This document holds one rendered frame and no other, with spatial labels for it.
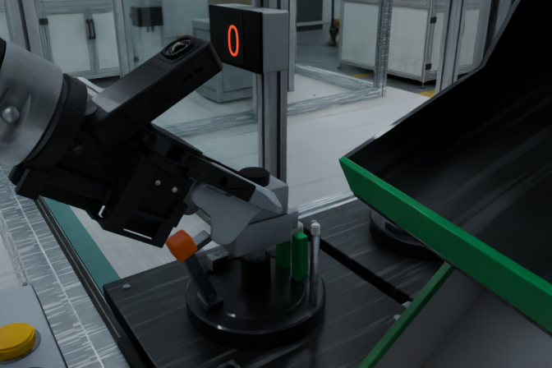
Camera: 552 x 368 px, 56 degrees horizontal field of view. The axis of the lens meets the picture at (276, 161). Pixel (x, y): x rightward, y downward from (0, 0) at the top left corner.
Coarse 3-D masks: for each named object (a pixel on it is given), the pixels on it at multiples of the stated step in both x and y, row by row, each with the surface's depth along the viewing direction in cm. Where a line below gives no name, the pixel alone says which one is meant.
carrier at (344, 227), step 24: (312, 216) 70; (336, 216) 70; (360, 216) 70; (336, 240) 64; (360, 240) 64; (384, 240) 62; (408, 240) 60; (360, 264) 59; (384, 264) 59; (408, 264) 59; (432, 264) 59; (384, 288) 57; (408, 288) 55
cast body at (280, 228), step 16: (256, 176) 47; (272, 176) 49; (224, 192) 49; (256, 224) 47; (272, 224) 48; (288, 224) 49; (240, 240) 46; (256, 240) 47; (272, 240) 48; (288, 240) 50
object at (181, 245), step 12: (168, 240) 45; (180, 240) 44; (192, 240) 45; (204, 240) 46; (180, 252) 44; (192, 252) 45; (192, 264) 46; (192, 276) 46; (204, 276) 47; (204, 288) 47
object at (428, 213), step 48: (528, 0) 26; (528, 48) 27; (480, 96) 27; (528, 96) 26; (384, 144) 25; (432, 144) 26; (480, 144) 25; (528, 144) 23; (384, 192) 22; (432, 192) 23; (480, 192) 22; (528, 192) 21; (432, 240) 20; (480, 240) 20; (528, 240) 19; (528, 288) 16
